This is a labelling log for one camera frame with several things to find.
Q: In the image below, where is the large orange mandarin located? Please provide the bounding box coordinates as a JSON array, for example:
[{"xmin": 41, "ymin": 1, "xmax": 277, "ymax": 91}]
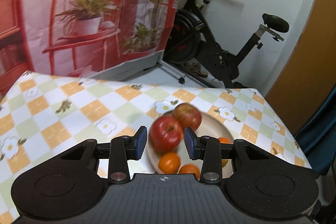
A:
[{"xmin": 158, "ymin": 152, "xmax": 181, "ymax": 174}]

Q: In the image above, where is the red apple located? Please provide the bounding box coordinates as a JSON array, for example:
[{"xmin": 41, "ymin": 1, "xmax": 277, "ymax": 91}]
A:
[
  {"xmin": 149, "ymin": 116, "xmax": 184, "ymax": 155},
  {"xmin": 173, "ymin": 103, "xmax": 202, "ymax": 131}
]

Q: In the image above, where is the small orange mandarin near plate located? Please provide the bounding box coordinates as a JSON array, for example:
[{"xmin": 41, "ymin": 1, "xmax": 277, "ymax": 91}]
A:
[{"xmin": 218, "ymin": 137, "xmax": 232, "ymax": 144}]

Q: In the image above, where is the small orange mandarin middle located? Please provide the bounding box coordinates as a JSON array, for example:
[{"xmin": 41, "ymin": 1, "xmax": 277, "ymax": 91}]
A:
[{"xmin": 179, "ymin": 164, "xmax": 200, "ymax": 180}]

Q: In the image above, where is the checkered floral tablecloth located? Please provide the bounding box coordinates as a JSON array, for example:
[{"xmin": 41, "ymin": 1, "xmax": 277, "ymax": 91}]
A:
[{"xmin": 1, "ymin": 71, "xmax": 309, "ymax": 223}]

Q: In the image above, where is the black exercise bike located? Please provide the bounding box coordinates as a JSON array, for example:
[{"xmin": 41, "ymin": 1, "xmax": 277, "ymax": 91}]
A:
[{"xmin": 163, "ymin": 0, "xmax": 291, "ymax": 89}]

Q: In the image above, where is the orange wooden door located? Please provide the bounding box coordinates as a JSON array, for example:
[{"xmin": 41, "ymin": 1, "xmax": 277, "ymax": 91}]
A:
[{"xmin": 266, "ymin": 0, "xmax": 335, "ymax": 135}]

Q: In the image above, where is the printed pink backdrop curtain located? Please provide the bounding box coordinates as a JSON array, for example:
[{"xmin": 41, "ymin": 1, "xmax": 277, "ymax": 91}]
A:
[{"xmin": 1, "ymin": 0, "xmax": 179, "ymax": 94}]

